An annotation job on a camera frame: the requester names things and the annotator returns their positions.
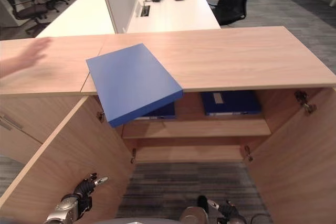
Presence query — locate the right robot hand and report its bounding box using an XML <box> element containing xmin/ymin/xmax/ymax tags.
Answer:
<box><xmin>207</xmin><ymin>199</ymin><xmax>240</xmax><ymax>221</ymax></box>

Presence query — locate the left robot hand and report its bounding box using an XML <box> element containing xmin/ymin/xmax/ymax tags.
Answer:
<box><xmin>74</xmin><ymin>172</ymin><xmax>109</xmax><ymax>199</ymax></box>

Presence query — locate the blue box file folder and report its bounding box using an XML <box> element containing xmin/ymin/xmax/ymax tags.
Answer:
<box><xmin>86</xmin><ymin>43</ymin><xmax>184</xmax><ymax>129</ymax></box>

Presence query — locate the wooden cabinet door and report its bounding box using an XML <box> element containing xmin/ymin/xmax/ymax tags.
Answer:
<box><xmin>0</xmin><ymin>95</ymin><xmax>138</xmax><ymax>224</ymax></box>
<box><xmin>246</xmin><ymin>87</ymin><xmax>336</xmax><ymax>224</ymax></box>

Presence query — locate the wooden cabinet shelf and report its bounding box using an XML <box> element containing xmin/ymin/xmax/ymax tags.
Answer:
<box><xmin>121</xmin><ymin>118</ymin><xmax>272</xmax><ymax>140</ymax></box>

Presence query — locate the blue folder with grey label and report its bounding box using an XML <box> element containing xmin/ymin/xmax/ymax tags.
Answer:
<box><xmin>200</xmin><ymin>90</ymin><xmax>263</xmax><ymax>117</ymax></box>

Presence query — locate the blue folder without label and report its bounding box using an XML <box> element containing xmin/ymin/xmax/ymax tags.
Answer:
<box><xmin>134</xmin><ymin>101</ymin><xmax>176</xmax><ymax>120</ymax></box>

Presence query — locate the open wooden office cabinet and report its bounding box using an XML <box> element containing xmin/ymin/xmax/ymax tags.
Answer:
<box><xmin>80</xmin><ymin>26</ymin><xmax>336</xmax><ymax>165</ymax></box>

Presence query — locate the grey robot torso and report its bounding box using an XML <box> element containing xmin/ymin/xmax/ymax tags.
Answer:
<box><xmin>0</xmin><ymin>216</ymin><xmax>182</xmax><ymax>224</ymax></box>

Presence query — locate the person's hand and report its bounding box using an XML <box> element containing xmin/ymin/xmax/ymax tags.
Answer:
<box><xmin>0</xmin><ymin>37</ymin><xmax>52</xmax><ymax>78</ymax></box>

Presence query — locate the desk socket box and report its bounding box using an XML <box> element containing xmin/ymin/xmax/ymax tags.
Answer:
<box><xmin>135</xmin><ymin>1</ymin><xmax>151</xmax><ymax>18</ymax></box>

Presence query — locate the grey desk divider panel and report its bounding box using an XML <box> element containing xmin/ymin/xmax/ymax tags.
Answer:
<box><xmin>101</xmin><ymin>0</ymin><xmax>142</xmax><ymax>34</ymax></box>

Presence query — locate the white furniture block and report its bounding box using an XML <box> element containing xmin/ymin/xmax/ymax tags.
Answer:
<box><xmin>0</xmin><ymin>0</ymin><xmax>27</xmax><ymax>28</ymax></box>

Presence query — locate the long white desk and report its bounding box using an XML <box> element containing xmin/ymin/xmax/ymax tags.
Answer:
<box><xmin>35</xmin><ymin>0</ymin><xmax>222</xmax><ymax>39</ymax></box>

